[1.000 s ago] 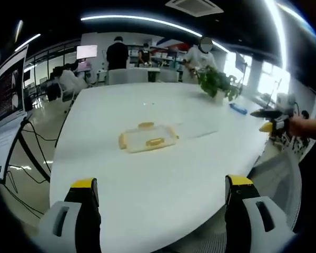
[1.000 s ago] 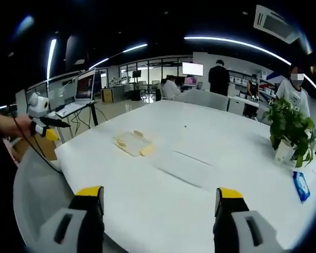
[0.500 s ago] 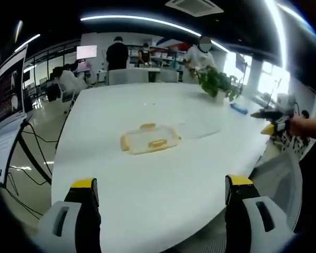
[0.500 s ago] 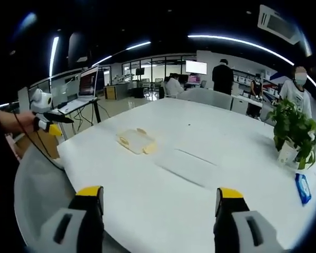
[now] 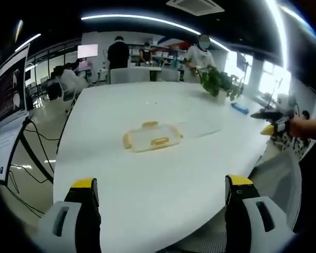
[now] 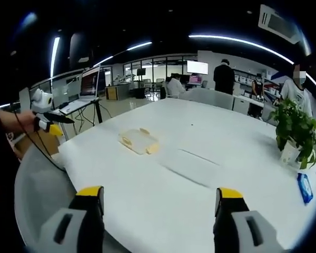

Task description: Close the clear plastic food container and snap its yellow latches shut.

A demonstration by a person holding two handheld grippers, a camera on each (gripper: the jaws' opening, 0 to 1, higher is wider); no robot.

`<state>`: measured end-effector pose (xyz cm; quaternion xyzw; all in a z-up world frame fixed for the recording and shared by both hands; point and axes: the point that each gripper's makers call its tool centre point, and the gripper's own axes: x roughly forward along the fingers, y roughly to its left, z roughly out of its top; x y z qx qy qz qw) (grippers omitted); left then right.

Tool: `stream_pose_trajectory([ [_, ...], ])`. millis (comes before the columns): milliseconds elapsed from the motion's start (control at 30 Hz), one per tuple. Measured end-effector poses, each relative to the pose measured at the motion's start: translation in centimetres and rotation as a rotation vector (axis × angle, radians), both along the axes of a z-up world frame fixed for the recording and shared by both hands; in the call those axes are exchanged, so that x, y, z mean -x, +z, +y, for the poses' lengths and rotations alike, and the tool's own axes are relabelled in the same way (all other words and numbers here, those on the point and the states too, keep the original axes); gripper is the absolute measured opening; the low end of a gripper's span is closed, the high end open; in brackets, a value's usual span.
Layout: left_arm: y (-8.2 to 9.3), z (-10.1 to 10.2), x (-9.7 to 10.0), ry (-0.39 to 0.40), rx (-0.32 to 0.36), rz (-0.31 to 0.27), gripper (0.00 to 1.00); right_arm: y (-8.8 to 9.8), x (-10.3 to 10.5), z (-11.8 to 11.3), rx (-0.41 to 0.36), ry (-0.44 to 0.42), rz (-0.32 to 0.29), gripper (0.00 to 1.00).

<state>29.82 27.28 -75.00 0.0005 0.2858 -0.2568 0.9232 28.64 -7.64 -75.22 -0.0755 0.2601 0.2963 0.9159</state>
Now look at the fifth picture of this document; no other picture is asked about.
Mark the blue flat object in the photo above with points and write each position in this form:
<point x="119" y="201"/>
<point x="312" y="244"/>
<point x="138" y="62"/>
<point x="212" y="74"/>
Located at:
<point x="239" y="107"/>

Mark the large computer monitor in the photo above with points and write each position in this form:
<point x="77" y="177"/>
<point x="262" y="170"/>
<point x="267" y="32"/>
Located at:
<point x="8" y="89"/>

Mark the background display screen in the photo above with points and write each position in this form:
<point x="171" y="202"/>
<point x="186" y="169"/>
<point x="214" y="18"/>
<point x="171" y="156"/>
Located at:
<point x="87" y="51"/>

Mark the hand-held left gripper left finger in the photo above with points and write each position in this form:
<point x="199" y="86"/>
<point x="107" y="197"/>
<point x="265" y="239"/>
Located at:
<point x="68" y="213"/>

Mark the green potted plant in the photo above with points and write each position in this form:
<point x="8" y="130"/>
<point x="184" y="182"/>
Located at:
<point x="218" y="80"/>

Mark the ceiling air vent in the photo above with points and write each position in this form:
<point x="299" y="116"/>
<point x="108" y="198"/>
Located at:
<point x="195" y="5"/>

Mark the white printed paper sheet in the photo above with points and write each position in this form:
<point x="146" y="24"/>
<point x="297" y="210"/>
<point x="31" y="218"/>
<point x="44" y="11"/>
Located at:
<point x="2" y="147"/>

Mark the clear container with yellow plastic buckles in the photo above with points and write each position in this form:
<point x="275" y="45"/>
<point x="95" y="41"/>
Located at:
<point x="151" y="137"/>

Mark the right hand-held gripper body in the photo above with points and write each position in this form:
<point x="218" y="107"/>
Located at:
<point x="287" y="110"/>

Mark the person's dark clothing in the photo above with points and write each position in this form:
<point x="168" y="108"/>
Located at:
<point x="314" y="179"/>

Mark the white office chair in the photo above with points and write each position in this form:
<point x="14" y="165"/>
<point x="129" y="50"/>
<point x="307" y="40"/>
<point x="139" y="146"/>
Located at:
<point x="68" y="92"/>

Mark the thin metal stand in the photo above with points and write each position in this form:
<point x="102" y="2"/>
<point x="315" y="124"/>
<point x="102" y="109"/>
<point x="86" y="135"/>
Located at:
<point x="272" y="95"/>

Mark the grey mesh chair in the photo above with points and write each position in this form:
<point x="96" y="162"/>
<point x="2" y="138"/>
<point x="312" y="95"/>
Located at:
<point x="281" y="182"/>

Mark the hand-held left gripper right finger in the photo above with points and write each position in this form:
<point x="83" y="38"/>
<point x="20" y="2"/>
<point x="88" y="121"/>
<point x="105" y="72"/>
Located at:
<point x="255" y="213"/>

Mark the clear plastic sheet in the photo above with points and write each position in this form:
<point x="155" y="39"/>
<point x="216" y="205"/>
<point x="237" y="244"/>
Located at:
<point x="202" y="126"/>

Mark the ceiling light strip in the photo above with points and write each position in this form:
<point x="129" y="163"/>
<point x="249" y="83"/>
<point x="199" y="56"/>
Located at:
<point x="142" y="19"/>

